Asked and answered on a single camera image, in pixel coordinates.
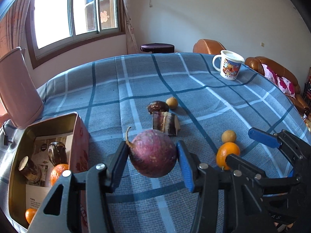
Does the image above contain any orange mandarin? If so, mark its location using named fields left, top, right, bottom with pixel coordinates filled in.
left=216, top=142, right=240, bottom=170

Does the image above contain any large orange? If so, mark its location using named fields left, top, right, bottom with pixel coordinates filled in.
left=50, top=163, right=69, bottom=186

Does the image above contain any purple round radish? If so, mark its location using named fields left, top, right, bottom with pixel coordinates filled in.
left=125, top=127, right=177, bottom=178

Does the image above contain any small orange kumquat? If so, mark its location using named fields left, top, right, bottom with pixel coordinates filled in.
left=25, top=208, right=37, bottom=224

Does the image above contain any small tan longan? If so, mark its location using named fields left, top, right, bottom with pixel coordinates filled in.
left=221, top=130, right=237, bottom=143

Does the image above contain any pink metal tin box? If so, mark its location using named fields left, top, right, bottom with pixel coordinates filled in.
left=8, top=112, right=89, bottom=229

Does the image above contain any pink floral cushion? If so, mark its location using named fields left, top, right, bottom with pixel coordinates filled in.
left=262, top=64, right=295, bottom=98

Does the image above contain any printed paper leaflet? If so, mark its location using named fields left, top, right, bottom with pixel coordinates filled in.
left=25, top=133, right=73, bottom=209

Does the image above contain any small yellow longan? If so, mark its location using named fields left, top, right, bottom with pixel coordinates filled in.
left=166, top=97, right=179, bottom=110

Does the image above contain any dark water chestnut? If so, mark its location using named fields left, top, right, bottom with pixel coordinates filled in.
left=147, top=100, right=169, bottom=114

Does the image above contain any white cartoon enamel mug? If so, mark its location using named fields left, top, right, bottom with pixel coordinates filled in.
left=212, top=50, right=245, bottom=81

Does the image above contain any brown leather sofa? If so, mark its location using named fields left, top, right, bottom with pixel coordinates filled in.
left=193, top=39, right=310, bottom=116

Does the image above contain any pink electric kettle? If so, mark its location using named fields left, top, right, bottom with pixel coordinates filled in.
left=1, top=47, right=44, bottom=129

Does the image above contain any dark purple round stool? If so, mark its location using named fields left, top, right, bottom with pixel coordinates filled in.
left=140, top=43, right=175, bottom=54

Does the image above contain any pink left curtain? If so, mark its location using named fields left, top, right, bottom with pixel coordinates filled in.
left=0, top=0, right=31, bottom=57

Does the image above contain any pink curtain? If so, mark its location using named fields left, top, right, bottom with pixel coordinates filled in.
left=0, top=0, right=31, bottom=57
left=122, top=0, right=139, bottom=54

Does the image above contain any pink right curtain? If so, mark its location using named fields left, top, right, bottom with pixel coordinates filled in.
left=122, top=0, right=139, bottom=54

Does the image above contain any black kettle power cord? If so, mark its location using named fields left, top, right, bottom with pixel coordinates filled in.
left=2, top=122, right=13, bottom=146

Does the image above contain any window with brown frame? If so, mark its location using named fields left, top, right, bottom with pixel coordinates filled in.
left=25, top=0, right=125, bottom=68

